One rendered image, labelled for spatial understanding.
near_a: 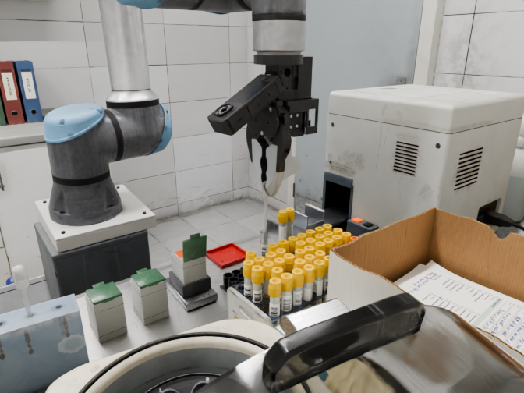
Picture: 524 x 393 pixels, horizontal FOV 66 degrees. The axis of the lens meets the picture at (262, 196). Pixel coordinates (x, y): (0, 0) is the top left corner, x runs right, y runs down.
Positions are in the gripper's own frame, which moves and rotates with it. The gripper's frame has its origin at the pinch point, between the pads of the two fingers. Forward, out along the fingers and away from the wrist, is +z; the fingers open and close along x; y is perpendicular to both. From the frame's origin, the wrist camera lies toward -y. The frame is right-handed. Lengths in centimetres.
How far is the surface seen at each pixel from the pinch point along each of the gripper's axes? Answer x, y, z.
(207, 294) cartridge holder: 2.0, -10.2, 16.3
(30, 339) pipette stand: -2.5, -35.2, 9.5
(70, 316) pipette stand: -2.9, -30.9, 8.2
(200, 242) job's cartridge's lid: 2.8, -10.5, 7.2
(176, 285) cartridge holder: 5.8, -13.8, 15.2
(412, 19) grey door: 80, 152, -33
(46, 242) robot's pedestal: 42, -27, 18
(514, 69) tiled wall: 31, 158, -11
